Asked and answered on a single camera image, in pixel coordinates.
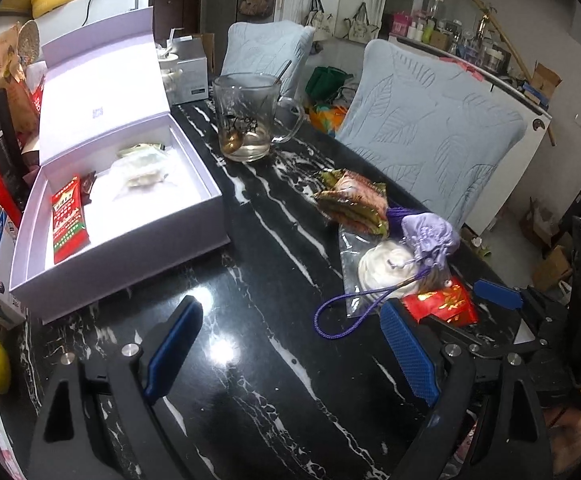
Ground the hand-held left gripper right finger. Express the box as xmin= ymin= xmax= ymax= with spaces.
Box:
xmin=380 ymin=299 xmax=553 ymax=480

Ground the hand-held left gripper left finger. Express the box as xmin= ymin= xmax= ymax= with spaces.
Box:
xmin=30 ymin=296 xmax=204 ymax=480

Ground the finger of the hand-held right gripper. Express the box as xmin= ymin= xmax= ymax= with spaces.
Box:
xmin=420 ymin=316 xmax=541 ymax=356
xmin=473 ymin=280 xmax=568 ymax=333

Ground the red gold pouch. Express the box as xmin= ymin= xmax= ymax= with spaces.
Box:
xmin=403 ymin=277 xmax=478 ymax=325

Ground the purple drawstring pouch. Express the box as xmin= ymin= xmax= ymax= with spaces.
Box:
xmin=314 ymin=210 xmax=461 ymax=338

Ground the white knitted ball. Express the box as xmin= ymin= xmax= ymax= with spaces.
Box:
xmin=337 ymin=220 xmax=453 ymax=318

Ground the red snack packet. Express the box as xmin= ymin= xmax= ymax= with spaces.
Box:
xmin=51 ymin=175 xmax=91 ymax=264

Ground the clear bag of cookies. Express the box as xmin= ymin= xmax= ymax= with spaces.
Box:
xmin=93 ymin=152 xmax=171 ymax=201

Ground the lavender gift box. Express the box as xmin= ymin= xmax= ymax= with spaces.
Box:
xmin=9 ymin=6 xmax=231 ymax=325

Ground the person's right hand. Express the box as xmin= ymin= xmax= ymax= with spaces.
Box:
xmin=545 ymin=407 xmax=581 ymax=480

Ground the cardboard box on floor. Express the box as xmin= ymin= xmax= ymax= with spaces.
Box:
xmin=533 ymin=245 xmax=571 ymax=291

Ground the wide chair blue leaf cover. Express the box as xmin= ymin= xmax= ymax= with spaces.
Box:
xmin=335 ymin=39 xmax=528 ymax=233

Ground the metal spoon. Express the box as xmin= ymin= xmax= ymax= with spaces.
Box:
xmin=223 ymin=60 xmax=293 ymax=153

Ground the open cardboard box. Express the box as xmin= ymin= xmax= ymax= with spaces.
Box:
xmin=525 ymin=62 xmax=562 ymax=106

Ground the pink cloth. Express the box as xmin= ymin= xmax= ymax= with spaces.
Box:
xmin=440 ymin=55 xmax=486 ymax=83

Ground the orange bag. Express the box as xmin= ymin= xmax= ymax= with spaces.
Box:
xmin=309 ymin=102 xmax=348 ymax=135

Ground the wooden pole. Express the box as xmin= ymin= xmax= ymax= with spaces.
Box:
xmin=437 ymin=0 xmax=556 ymax=146

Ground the glass mug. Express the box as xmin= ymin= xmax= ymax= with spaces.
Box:
xmin=214 ymin=72 xmax=305 ymax=162

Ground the group of bottles and jars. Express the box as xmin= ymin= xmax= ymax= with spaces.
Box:
xmin=390 ymin=0 xmax=511 ymax=71

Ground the green bag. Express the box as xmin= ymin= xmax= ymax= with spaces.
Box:
xmin=305 ymin=66 xmax=358 ymax=103

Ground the silver box appliance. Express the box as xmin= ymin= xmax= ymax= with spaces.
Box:
xmin=160 ymin=35 xmax=210 ymax=106

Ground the red white bag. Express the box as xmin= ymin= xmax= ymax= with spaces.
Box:
xmin=25 ymin=62 xmax=46 ymax=131

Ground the canvas tote bag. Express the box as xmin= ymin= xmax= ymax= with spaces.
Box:
xmin=304 ymin=0 xmax=335 ymax=41
xmin=345 ymin=2 xmax=386 ymax=43

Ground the narrow chair blue leaf cover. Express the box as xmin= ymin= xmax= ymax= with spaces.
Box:
xmin=220 ymin=21 xmax=317 ymax=86

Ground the brown printed paper bag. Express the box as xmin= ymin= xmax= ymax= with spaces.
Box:
xmin=0 ymin=22 xmax=38 ymax=133

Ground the round woven plate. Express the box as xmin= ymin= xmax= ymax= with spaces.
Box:
xmin=19 ymin=20 xmax=41 ymax=68

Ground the brown door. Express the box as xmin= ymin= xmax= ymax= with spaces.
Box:
xmin=149 ymin=0 xmax=204 ymax=40

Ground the white fridge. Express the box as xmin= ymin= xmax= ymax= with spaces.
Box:
xmin=55 ymin=0 xmax=152 ymax=36

